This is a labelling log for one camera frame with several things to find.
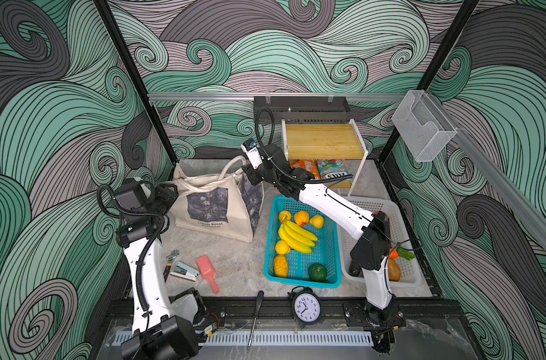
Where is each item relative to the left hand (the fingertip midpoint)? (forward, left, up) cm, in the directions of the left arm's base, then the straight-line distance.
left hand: (174, 186), depth 72 cm
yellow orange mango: (+3, -46, -23) cm, 52 cm away
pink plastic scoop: (-19, -10, -27) cm, 34 cm away
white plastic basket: (-7, -83, -19) cm, 85 cm away
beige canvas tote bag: (+1, -17, -12) cm, 21 cm away
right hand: (+10, -24, +1) cm, 26 cm away
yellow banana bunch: (-5, -43, -26) cm, 51 cm away
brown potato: (-18, -77, -22) cm, 82 cm away
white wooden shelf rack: (+20, -53, +4) cm, 56 cm away
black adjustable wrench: (-16, +6, -28) cm, 33 cm away
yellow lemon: (-10, -37, -25) cm, 46 cm away
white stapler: (-19, -1, -28) cm, 33 cm away
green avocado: (-20, -50, -23) cm, 58 cm away
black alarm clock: (-30, -45, -26) cm, 60 cm away
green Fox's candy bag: (+19, -58, -10) cm, 62 cm away
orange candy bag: (+20, -49, -10) cm, 54 cm away
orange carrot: (-14, -77, -18) cm, 80 cm away
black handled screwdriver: (-30, -29, -27) cm, 50 cm away
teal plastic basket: (-9, -56, -29) cm, 63 cm away
